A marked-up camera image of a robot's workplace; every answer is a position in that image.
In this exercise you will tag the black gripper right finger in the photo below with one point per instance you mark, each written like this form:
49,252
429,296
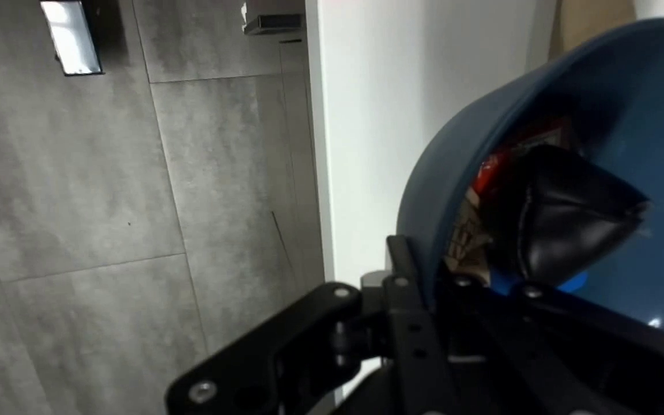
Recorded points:
577,354

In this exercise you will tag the blue bowl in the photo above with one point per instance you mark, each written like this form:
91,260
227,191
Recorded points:
640,99

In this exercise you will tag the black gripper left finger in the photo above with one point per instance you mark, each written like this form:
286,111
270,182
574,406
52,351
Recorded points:
301,338

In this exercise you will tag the dark snack packet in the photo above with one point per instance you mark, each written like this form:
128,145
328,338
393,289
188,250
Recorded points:
570,221

